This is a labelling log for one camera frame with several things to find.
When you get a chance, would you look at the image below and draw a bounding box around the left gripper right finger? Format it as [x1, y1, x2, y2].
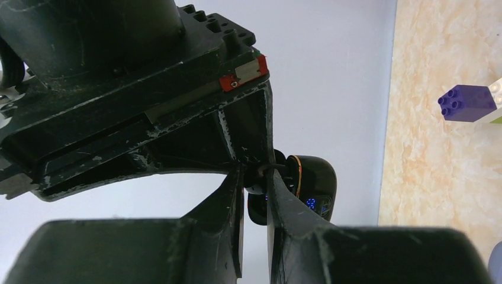
[266, 169, 334, 283]

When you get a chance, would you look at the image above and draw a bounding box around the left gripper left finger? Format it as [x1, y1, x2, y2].
[180, 164, 244, 283]

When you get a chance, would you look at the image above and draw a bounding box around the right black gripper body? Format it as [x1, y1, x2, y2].
[1, 1, 274, 201]

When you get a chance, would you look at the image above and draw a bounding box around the small black earbud case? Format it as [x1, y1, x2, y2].
[244, 149, 337, 225]

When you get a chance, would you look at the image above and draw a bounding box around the silver lilac oval case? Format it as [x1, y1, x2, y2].
[488, 242, 502, 284]

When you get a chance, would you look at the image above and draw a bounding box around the purple white green brick stack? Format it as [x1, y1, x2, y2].
[437, 79, 501, 124]

